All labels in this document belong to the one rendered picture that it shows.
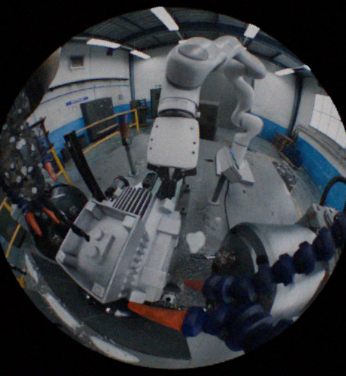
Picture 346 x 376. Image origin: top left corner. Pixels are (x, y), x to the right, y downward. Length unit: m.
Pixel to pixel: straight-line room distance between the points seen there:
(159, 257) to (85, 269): 0.12
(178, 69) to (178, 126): 0.10
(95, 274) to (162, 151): 0.23
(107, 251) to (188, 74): 0.28
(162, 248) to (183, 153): 0.18
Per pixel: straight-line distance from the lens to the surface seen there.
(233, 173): 0.41
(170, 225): 0.21
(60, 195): 0.35
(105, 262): 0.18
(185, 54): 0.20
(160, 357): 0.16
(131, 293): 0.18
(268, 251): 0.16
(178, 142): 0.21
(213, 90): 6.91
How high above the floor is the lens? 1.26
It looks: 45 degrees down
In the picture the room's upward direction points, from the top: straight up
